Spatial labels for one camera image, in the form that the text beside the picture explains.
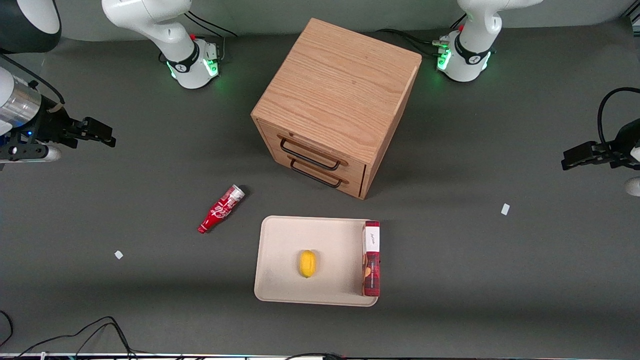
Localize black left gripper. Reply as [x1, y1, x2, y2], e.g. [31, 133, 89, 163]
[560, 118, 640, 172]

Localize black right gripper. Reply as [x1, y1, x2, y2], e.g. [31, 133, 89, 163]
[10, 100, 117, 151]

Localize red coke bottle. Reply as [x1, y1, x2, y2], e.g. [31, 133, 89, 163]
[197, 183, 247, 235]

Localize beige plastic tray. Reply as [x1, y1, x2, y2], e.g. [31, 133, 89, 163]
[253, 215, 381, 307]

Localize red snack box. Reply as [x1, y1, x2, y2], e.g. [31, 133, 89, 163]
[360, 219, 381, 298]

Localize wooden drawer cabinet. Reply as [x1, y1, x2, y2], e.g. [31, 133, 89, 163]
[250, 17, 423, 201]

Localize yellow lemon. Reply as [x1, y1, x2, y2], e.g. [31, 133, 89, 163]
[298, 249, 318, 279]

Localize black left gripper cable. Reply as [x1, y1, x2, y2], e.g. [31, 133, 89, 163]
[597, 87, 640, 147]

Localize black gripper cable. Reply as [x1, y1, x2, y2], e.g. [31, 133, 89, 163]
[0, 52, 66, 107]
[597, 87, 640, 147]

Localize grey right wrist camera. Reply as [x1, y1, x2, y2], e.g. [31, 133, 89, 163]
[0, 144, 62, 164]

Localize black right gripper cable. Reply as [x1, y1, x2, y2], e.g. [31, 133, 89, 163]
[0, 52, 66, 107]

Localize black right arm base cable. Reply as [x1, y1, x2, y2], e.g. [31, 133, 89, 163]
[184, 10, 239, 63]

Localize black arm base cable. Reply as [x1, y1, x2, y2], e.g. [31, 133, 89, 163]
[184, 10, 239, 63]
[375, 12, 468, 57]

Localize black floor cable bundle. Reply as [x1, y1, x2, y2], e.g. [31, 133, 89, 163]
[0, 310, 151, 360]

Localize black left arm base cable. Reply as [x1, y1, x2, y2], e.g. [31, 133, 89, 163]
[375, 12, 468, 57]

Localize black metal drawer handle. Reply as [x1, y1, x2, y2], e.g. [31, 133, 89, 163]
[279, 137, 343, 172]
[289, 158, 344, 189]

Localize black cable at table edge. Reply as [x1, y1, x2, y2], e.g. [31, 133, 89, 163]
[284, 352, 347, 360]

